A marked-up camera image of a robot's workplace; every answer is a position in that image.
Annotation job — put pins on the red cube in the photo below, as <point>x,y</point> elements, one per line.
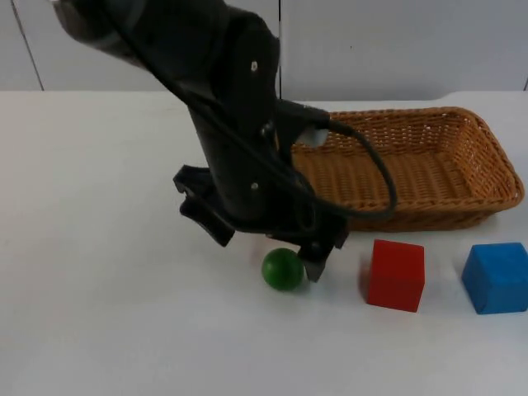
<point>395,276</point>

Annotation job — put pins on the blue cube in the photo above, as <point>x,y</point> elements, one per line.
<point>497,278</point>

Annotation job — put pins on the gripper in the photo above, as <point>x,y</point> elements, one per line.
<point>284,224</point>

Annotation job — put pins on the pale brown wicker basket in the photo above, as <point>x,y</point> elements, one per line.
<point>429,165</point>

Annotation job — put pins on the green ball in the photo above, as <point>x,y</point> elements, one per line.
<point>282,270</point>

